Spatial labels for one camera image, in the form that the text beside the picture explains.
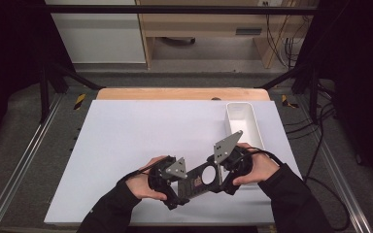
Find white plastic bin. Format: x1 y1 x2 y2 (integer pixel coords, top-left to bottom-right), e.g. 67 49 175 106
224 101 268 191

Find left hand-held gripper black cable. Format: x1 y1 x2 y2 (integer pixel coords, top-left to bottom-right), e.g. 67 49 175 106
118 164 163 184

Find yellow black hazard tape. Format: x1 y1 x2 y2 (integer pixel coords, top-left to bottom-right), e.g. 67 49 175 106
281 94 299 109
73 93 87 111

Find black curtain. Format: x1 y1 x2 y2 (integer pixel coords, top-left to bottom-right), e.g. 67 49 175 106
0 0 76 156
295 0 373 195

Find light wooden desk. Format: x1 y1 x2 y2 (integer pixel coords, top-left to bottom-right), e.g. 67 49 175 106
135 0 309 70

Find hanging cable bundle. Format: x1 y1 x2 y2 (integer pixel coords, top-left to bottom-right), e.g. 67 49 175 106
264 2 314 70

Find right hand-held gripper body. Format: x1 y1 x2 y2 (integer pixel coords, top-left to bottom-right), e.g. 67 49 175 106
213 129 254 182

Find hand-held gripper black cable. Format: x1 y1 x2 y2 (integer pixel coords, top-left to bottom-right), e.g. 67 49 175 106
239 147 352 232
118 164 163 184

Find black metal frame crossbar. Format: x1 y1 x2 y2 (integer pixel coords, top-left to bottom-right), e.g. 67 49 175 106
47 4 320 16

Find person's left hand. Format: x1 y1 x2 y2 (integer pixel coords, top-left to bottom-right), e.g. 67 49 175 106
124 155 169 202

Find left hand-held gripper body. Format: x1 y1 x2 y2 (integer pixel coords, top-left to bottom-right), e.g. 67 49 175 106
147 154 188 202

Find black floor cables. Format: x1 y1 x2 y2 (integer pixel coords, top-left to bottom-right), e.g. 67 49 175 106
285 82 338 183

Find black metal frame strut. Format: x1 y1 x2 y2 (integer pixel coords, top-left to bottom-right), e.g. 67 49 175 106
258 62 320 122
38 61 105 124

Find dark patterned phone case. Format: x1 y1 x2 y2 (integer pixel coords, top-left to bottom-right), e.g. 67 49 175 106
177 160 228 200

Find aluminium rail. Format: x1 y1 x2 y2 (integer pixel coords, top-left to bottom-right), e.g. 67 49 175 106
0 93 64 233
295 95 373 233

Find white cabinet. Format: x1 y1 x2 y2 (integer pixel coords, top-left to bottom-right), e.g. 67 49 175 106
44 0 147 64

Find grey drawer handle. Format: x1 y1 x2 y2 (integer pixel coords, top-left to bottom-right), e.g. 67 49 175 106
235 27 263 36

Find person's right hand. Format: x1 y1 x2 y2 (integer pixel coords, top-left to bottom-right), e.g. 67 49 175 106
232 142 281 187

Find wooden table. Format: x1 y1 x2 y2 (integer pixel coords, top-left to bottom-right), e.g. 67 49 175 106
96 86 271 102

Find right hand-held gripper black cable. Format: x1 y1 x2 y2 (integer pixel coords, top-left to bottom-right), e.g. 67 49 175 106
239 147 352 232

